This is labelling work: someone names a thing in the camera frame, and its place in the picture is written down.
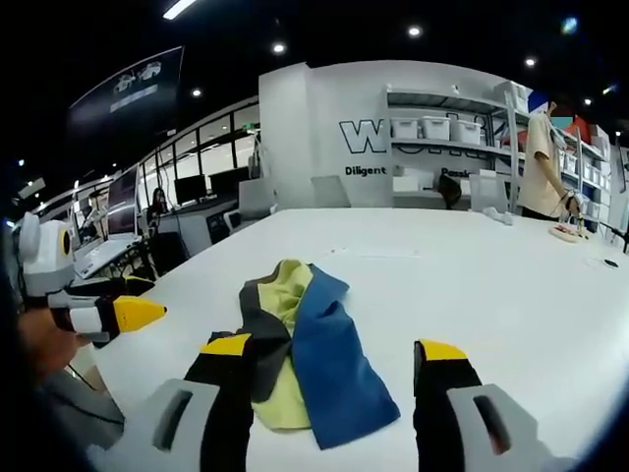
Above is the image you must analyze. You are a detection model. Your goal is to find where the person's grey clothing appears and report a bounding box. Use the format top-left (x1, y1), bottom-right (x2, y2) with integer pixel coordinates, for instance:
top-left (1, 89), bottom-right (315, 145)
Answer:
top-left (37, 367), bottom-right (126, 449)

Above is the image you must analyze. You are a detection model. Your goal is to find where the blue yellow grey garment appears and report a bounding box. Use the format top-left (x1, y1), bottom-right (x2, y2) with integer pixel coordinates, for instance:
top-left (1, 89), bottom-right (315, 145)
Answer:
top-left (238, 259), bottom-right (402, 451)

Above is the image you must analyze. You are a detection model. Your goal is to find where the black bag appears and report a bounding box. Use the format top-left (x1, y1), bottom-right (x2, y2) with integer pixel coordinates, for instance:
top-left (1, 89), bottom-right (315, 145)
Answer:
top-left (437, 173), bottom-right (464, 210)

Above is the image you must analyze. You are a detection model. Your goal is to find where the grey metal shelving unit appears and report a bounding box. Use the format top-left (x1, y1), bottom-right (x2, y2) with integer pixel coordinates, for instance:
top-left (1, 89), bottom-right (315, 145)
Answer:
top-left (382, 83), bottom-right (523, 213)

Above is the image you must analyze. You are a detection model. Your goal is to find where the shelving with white boxes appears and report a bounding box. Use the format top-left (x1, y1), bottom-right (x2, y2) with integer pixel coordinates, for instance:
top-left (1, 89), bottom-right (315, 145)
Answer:
top-left (559, 111), bottom-right (618, 233)

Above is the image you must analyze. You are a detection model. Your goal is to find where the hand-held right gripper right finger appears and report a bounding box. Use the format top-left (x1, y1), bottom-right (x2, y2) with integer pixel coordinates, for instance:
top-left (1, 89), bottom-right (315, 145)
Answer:
top-left (412, 338), bottom-right (582, 472)

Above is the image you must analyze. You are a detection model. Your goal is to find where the person's left hand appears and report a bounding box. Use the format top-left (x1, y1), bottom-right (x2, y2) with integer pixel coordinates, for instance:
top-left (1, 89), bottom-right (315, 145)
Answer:
top-left (16, 313), bottom-right (81, 381)

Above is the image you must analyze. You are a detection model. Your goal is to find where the wooden tray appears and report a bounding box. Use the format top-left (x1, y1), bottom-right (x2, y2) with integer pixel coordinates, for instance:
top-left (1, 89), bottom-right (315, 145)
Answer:
top-left (546, 222), bottom-right (592, 245)

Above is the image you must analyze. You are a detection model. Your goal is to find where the large tilted monitor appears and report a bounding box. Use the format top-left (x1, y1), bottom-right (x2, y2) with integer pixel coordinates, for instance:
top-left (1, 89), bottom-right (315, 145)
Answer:
top-left (104, 163), bottom-right (143, 238)

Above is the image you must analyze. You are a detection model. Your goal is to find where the dark hanging banner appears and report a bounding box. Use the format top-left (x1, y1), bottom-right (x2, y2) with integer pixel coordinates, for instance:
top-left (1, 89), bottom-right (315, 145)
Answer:
top-left (67, 45), bottom-right (186, 140)

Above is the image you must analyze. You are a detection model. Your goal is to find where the black office chair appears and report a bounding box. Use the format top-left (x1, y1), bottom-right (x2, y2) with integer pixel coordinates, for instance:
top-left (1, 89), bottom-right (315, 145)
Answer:
top-left (148, 230), bottom-right (192, 277)

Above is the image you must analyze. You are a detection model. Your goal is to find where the white storage box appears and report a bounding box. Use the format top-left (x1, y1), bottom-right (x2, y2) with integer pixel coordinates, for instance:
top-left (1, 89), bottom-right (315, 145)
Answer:
top-left (392, 116), bottom-right (422, 141)
top-left (453, 118), bottom-right (484, 146)
top-left (421, 115), bottom-right (451, 141)

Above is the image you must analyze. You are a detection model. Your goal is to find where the grey office desk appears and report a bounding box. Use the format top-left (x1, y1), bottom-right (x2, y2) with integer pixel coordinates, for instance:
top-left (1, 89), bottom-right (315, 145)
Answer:
top-left (160, 195), bottom-right (250, 248)

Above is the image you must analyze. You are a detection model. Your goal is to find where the grey chair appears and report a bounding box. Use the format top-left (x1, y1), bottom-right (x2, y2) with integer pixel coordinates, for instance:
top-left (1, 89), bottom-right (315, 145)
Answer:
top-left (237, 178), bottom-right (277, 218)
top-left (468, 172), bottom-right (510, 213)
top-left (310, 174), bottom-right (352, 209)

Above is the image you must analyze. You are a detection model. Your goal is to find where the white laptop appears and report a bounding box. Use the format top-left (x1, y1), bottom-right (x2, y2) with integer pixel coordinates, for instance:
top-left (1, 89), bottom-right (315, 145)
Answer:
top-left (73, 234), bottom-right (140, 279)

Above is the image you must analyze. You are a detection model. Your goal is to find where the white cloth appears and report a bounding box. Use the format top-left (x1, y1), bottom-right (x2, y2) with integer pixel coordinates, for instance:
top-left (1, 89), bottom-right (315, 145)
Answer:
top-left (481, 206), bottom-right (515, 227)

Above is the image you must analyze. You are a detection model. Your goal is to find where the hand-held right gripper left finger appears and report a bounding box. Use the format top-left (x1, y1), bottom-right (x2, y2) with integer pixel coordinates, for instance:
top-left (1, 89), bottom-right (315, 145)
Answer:
top-left (151, 332), bottom-right (257, 472)

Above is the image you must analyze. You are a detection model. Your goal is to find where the black computer monitor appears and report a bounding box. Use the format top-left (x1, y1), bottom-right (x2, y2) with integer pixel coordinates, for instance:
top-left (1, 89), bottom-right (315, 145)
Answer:
top-left (208, 166), bottom-right (252, 199)
top-left (173, 173), bottom-right (208, 206)

